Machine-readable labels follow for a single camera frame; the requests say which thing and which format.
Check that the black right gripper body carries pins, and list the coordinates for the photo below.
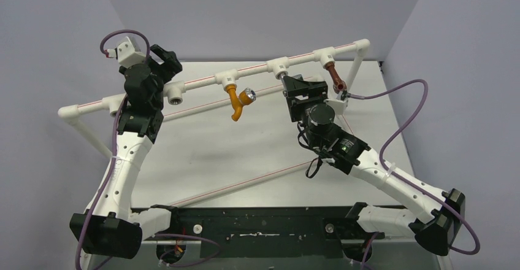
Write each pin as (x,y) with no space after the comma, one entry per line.
(303,96)

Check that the chrome faucet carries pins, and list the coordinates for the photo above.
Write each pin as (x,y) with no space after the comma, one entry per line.
(282,74)

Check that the white pipe frame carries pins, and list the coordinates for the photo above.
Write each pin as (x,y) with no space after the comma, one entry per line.
(347,59)

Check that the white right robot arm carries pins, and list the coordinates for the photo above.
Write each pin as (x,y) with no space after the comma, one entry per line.
(430,215)

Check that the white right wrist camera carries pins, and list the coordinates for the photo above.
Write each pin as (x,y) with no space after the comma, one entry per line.
(338,104)

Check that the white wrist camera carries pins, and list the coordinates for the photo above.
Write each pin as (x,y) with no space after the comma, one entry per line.
(127,53)
(338,104)

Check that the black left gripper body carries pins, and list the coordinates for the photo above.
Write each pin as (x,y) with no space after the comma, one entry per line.
(164,73)

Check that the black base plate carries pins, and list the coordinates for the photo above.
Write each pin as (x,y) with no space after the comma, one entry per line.
(273,232)

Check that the orange faucet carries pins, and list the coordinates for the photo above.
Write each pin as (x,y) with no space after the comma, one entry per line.
(239,100)

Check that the brown faucet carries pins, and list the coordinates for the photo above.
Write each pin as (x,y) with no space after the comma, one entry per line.
(339,85)

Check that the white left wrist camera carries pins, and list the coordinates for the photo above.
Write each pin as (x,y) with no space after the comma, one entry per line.
(127,53)

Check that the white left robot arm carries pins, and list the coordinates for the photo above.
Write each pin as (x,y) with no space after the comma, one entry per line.
(105,227)

